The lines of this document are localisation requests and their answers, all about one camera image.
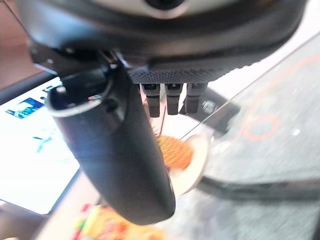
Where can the colourful snack packet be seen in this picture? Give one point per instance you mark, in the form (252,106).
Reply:
(107,228)

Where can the black monitor stand base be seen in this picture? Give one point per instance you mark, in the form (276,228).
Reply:
(217,112)

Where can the computer monitor with white screen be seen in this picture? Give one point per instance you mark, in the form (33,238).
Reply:
(27,160)

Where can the white round plate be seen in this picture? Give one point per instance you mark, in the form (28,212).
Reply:
(197,162)

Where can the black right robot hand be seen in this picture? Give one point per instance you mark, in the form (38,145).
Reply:
(117,155)

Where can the orange textured cloth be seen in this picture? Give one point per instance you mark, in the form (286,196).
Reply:
(178,151)

